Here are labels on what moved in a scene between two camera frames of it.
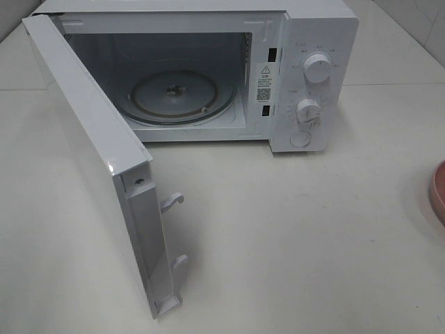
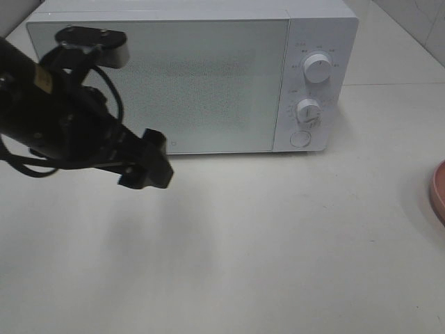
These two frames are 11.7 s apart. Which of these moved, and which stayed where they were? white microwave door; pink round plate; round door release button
Moved: white microwave door
Stayed: round door release button; pink round plate
